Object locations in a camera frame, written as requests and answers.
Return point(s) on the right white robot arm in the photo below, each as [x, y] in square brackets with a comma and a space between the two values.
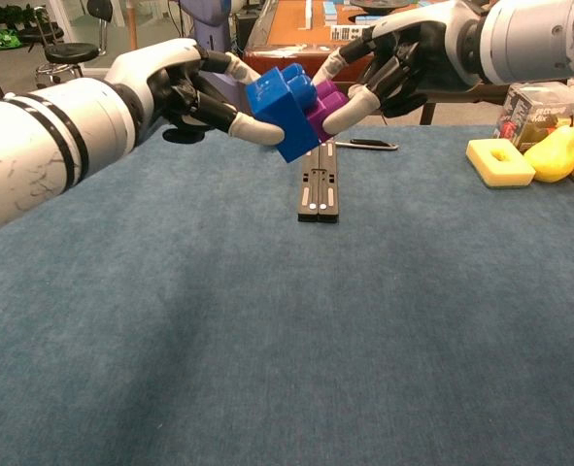
[534, 39]

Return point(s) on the purple toy block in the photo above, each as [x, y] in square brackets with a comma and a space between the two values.
[325, 104]

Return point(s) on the clear plastic snack box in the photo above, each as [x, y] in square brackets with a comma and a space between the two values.
[534, 111]

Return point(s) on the green plant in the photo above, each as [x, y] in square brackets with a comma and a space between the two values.
[5, 24]

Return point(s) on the yellow pear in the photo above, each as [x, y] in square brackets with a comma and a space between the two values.
[551, 160]

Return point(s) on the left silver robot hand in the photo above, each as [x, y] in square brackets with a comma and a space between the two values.
[160, 63]

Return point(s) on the wooden post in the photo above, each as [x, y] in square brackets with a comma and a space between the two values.
[134, 24]

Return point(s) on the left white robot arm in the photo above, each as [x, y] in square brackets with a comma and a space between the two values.
[34, 145]

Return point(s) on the black office chair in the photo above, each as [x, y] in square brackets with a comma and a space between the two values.
[99, 7]

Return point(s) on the black round stool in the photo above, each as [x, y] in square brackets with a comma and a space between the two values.
[70, 51]

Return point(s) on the blue toy block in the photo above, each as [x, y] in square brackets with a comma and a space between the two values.
[277, 111]

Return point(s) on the standing white tile stack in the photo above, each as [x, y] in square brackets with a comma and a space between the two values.
[309, 14]

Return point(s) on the yellow sponge with hole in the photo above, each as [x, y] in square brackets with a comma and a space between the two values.
[510, 177]

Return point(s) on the black folding stand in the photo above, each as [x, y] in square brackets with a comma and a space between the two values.
[311, 194]

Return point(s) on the blue felt table cloth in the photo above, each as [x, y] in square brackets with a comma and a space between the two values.
[315, 315]

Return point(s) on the face-up mahjong tile row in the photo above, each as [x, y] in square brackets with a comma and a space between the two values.
[345, 33]

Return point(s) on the blue grey machine base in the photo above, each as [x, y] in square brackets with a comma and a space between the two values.
[209, 19]

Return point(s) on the brown mahjong table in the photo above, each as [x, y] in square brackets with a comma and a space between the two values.
[286, 24]

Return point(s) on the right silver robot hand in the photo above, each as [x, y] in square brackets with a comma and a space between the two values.
[413, 63]

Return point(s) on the blue-backed mahjong tile row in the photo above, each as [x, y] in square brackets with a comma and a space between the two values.
[331, 12]

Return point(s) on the black dice dome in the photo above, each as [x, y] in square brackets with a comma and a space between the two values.
[369, 5]

